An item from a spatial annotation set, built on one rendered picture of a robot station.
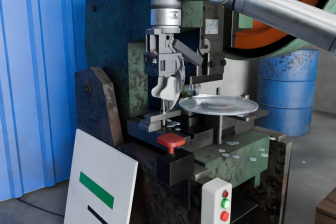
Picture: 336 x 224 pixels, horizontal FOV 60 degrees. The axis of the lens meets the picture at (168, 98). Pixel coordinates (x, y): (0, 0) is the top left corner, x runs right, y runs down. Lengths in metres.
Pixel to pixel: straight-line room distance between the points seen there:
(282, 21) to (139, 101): 0.69
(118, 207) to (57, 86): 1.11
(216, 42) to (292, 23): 0.45
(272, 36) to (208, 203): 0.78
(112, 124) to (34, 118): 0.92
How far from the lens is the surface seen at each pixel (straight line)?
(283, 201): 1.37
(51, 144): 2.13
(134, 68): 1.18
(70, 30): 2.06
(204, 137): 1.05
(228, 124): 1.09
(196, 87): 1.15
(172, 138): 0.80
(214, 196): 0.84
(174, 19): 0.72
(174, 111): 1.10
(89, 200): 1.40
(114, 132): 1.22
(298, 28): 0.73
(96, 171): 1.33
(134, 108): 1.21
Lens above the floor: 1.04
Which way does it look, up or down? 13 degrees down
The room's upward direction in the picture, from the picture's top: straight up
